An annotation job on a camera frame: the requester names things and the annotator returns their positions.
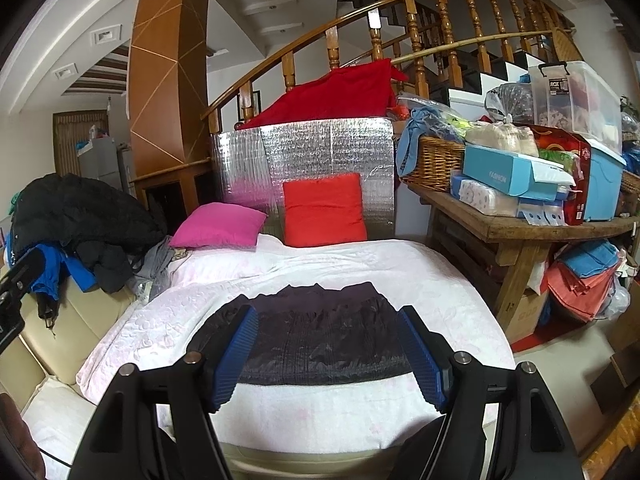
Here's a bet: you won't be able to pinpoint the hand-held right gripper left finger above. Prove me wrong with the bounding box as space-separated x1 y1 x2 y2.
67 304 261 480

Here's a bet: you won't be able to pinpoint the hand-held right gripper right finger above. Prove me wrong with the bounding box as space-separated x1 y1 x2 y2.
397 304 586 480

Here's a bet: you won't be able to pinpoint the dark quilted jacket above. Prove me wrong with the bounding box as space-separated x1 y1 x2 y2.
186 282 416 387

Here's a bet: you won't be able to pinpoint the person's left forearm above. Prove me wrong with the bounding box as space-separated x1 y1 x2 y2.
0 392 36 478

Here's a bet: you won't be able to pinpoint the blue jacket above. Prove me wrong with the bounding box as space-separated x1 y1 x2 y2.
7 242 98 296

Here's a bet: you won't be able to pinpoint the cream leather sofa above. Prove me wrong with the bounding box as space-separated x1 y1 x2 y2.
0 255 138 411

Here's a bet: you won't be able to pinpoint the black puffer coat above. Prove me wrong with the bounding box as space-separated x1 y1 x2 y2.
10 174 166 293

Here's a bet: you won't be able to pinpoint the white bed blanket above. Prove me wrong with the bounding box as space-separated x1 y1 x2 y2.
20 232 516 480

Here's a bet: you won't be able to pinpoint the red floor mat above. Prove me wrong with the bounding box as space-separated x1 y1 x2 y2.
510 320 566 356

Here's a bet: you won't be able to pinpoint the grey garment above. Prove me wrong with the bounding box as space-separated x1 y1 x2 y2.
127 237 188 303

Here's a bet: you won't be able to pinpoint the pink pillow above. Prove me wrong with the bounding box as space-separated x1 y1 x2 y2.
169 202 268 250

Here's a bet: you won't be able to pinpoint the wooden door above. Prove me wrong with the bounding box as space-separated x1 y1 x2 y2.
52 110 108 178

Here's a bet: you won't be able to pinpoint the grey refrigerator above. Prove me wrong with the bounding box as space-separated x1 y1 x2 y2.
77 137 133 196

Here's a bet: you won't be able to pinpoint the wooden table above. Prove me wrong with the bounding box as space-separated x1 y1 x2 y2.
405 180 640 331

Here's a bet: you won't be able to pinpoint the coral fabric pile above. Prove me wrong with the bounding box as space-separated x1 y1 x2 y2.
545 255 621 323

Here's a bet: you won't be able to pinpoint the red pillow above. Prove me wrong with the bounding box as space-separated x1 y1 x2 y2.
281 172 368 248

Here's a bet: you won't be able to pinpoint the white tissue pack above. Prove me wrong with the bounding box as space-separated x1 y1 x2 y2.
450 175 521 218

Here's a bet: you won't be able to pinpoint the white blue sachet packs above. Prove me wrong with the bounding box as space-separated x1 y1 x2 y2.
517 197 568 226

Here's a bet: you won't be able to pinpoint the blue fabric pile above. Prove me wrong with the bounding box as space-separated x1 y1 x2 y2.
560 240 621 278

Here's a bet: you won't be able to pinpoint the brown cardboard box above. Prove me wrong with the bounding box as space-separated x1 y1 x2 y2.
590 347 640 413

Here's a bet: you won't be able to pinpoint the wicker basket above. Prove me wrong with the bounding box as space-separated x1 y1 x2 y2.
397 135 468 193
615 170 640 218

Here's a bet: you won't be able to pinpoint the clear plastic bag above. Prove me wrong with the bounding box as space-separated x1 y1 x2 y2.
602 275 632 318

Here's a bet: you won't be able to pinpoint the teal cardboard box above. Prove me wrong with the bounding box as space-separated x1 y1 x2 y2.
462 142 576 201

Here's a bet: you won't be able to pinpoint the blue cloth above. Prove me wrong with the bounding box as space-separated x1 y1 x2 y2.
395 107 466 178

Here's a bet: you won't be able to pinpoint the silver foil insulation panel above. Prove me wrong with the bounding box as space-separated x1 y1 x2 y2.
207 116 396 241

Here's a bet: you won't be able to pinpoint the cream filled plastic bag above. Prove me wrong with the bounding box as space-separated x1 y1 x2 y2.
465 122 541 158

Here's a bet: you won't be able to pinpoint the red carton box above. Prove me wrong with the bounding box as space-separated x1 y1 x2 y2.
530 125 593 226

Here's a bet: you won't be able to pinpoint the blue plastic tub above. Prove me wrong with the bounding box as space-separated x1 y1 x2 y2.
582 140 628 223

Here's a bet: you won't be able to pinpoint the wooden pillar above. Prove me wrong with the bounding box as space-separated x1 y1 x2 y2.
127 0 216 211

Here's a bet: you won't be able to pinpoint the grey plastic bag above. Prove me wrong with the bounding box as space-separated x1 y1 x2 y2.
484 81 536 126

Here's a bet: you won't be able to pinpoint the red cloth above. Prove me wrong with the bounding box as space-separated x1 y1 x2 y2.
240 58 408 131

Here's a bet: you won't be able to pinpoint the clear plastic storage box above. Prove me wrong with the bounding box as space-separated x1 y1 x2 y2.
527 61 626 156

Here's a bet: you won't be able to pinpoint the wooden stair railing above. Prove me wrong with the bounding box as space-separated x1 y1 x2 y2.
200 0 586 136

